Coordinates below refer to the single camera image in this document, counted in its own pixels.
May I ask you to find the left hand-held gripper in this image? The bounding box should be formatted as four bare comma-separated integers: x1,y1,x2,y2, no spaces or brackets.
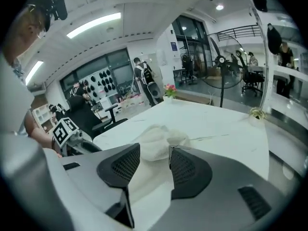
51,116,103,157

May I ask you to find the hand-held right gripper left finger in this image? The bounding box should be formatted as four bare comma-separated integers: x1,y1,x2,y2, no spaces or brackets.
96,142,141,229

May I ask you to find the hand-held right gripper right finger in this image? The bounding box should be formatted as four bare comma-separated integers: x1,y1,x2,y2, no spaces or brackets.
168,145,214,200

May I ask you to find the beige towel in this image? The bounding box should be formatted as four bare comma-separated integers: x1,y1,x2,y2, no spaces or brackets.
134,124,192,162

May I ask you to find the person's left forearm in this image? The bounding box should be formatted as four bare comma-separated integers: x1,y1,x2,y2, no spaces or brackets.
25,109,63,158

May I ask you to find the black mesh office chair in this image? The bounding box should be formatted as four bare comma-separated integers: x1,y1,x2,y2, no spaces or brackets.
66,95,129,139

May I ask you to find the white cubby shelf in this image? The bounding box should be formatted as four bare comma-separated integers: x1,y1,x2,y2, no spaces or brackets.
32,104,52,132

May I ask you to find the person's light blue shirt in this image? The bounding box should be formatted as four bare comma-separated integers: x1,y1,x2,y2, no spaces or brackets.
0,54,34,136

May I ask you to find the long ceiling light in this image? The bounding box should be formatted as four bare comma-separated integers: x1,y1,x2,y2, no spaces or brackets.
25,60,44,86
66,12,122,39

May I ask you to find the cluster of clear water jugs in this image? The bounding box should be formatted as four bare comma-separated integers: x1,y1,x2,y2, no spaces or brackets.
120,94,147,108

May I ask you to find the wooden step platform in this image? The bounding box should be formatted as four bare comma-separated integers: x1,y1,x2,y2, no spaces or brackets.
175,90,215,105

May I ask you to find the pink flower pot plant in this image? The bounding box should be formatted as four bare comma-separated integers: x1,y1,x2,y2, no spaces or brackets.
163,83,178,103

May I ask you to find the person's head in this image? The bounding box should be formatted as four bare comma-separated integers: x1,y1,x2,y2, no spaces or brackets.
2,5,49,67

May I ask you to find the dark clothes rack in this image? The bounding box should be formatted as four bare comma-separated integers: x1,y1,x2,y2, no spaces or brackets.
181,53,195,80

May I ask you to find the white shelving rack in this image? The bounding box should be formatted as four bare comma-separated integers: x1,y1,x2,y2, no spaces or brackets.
249,0,308,141

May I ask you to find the black standing fan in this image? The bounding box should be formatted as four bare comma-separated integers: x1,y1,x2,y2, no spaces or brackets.
199,32,250,108

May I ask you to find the wall of black pouches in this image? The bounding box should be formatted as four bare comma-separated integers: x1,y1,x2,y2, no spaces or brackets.
83,68,116,98

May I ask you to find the black head-mounted camera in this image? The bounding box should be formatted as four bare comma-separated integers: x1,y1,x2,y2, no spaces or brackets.
26,0,68,32

